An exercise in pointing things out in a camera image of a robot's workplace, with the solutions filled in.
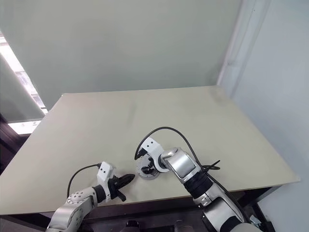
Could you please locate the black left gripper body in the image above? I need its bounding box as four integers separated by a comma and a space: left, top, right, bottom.
105, 177, 121, 200

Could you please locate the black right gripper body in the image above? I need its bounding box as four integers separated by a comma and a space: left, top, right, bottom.
144, 156, 159, 170

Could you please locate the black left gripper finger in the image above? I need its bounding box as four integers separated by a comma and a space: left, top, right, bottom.
113, 173, 136, 189
115, 187, 127, 203

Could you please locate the round grey motor lid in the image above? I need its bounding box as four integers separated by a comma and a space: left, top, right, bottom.
137, 158, 159, 176

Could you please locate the dark rounded shape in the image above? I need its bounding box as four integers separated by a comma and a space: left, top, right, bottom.
125, 219, 141, 232

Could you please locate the metal caster wheel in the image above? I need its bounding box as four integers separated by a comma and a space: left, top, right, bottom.
249, 214, 262, 227

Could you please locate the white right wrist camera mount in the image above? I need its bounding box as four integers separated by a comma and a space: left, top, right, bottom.
140, 137, 169, 174

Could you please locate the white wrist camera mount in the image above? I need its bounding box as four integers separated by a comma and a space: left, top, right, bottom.
97, 161, 118, 189
140, 137, 169, 174

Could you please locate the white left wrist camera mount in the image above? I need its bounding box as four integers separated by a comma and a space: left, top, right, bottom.
97, 161, 118, 189

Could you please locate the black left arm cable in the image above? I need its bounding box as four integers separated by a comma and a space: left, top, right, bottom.
67, 163, 101, 197

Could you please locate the black cable tie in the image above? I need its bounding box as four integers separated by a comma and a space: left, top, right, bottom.
202, 159, 221, 173

